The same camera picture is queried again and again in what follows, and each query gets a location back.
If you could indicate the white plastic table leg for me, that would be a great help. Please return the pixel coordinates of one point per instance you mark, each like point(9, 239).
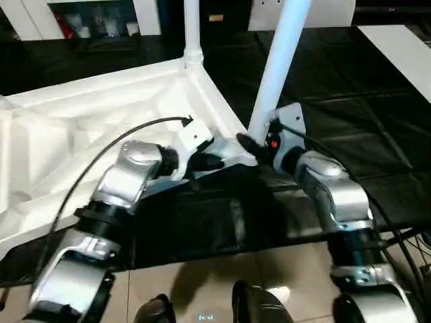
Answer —
point(279, 67)
point(193, 33)

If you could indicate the white plastic table top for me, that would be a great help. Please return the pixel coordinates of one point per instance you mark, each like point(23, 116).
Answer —
point(67, 128)

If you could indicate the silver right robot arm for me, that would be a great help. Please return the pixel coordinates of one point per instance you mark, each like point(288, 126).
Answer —
point(337, 195)

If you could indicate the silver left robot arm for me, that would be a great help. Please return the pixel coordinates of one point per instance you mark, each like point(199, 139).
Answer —
point(114, 195)

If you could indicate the black work mat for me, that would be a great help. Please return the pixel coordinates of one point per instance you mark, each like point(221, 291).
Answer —
point(363, 121)

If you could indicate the black cabinet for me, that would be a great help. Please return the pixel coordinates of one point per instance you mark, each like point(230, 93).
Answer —
point(225, 20)

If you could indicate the small yellow label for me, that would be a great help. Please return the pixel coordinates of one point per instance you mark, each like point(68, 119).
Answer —
point(215, 17)

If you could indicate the white plastic bag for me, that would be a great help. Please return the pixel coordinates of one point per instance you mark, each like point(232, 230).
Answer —
point(323, 13)

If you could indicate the dark right robot foot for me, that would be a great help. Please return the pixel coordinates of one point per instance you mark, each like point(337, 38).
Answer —
point(262, 306)

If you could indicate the white flat sheet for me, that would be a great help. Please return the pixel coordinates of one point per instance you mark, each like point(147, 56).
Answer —
point(397, 57)

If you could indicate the small bottles on shelf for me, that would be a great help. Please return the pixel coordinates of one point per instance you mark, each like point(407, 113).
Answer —
point(94, 23)

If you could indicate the white cabinet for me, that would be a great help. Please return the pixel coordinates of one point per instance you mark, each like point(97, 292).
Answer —
point(40, 13)

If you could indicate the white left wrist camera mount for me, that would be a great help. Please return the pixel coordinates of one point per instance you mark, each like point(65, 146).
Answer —
point(192, 138)

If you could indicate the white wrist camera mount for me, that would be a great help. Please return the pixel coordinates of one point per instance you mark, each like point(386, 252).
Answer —
point(192, 138)
point(289, 128)

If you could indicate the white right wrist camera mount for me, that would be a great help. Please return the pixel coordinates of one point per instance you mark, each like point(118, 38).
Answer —
point(289, 128)

